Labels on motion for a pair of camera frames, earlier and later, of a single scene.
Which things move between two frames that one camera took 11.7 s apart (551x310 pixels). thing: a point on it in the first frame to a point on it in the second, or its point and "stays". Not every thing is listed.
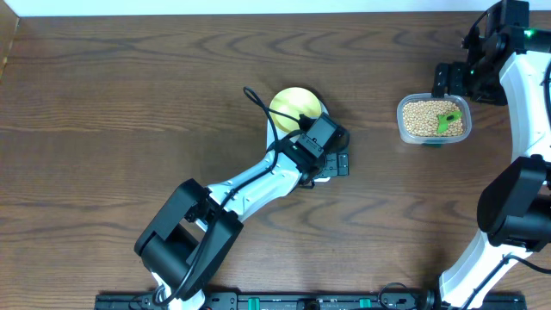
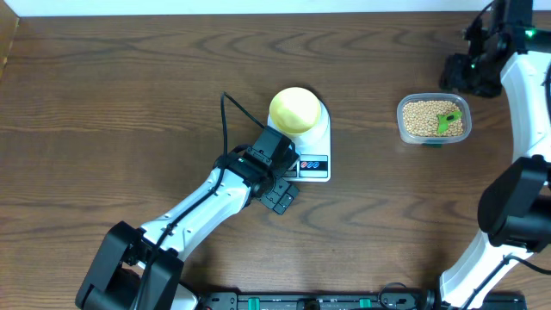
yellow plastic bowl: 294,102 stays
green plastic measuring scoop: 443,120 stays
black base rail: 385,300 stays
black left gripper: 333,159 to 282,189
